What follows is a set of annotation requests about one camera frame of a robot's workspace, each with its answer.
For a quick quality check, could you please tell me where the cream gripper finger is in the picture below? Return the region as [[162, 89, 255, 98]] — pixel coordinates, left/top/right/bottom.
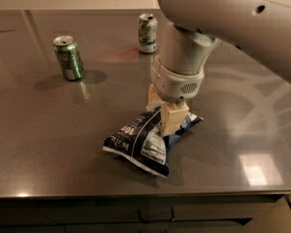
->
[[146, 84, 162, 111], [160, 100, 189, 137]]

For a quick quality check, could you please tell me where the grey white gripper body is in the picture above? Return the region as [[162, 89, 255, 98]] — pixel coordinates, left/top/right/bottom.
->
[[151, 22, 220, 102]]

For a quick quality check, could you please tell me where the blue chip bag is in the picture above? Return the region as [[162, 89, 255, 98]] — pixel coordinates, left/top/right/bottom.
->
[[103, 108, 203, 177]]

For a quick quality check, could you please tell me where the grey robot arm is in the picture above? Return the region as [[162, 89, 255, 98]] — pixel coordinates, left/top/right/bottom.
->
[[148, 0, 291, 136]]

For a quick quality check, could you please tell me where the white green soda can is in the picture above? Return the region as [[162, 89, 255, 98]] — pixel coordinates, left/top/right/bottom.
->
[[139, 14, 158, 53]]

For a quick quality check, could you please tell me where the dark drawer handle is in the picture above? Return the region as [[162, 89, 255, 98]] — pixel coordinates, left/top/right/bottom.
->
[[138, 207, 175, 223]]

